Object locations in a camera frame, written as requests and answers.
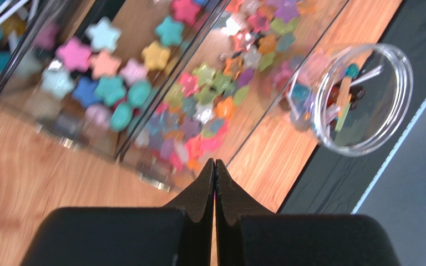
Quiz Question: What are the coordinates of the clear plastic cup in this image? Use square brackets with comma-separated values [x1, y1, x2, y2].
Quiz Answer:
[283, 43, 414, 157]

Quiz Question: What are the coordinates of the translucent gummy candy bin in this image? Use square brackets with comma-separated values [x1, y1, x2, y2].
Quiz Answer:
[120, 1, 347, 192]

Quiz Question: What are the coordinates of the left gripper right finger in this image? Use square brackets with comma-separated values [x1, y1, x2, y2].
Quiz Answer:
[215, 160, 400, 265]

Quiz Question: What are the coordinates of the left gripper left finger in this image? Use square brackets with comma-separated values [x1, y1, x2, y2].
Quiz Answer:
[21, 159, 215, 265]

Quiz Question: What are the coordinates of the colourful star candy bin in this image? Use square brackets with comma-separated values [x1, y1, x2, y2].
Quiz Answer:
[0, 1, 227, 158]

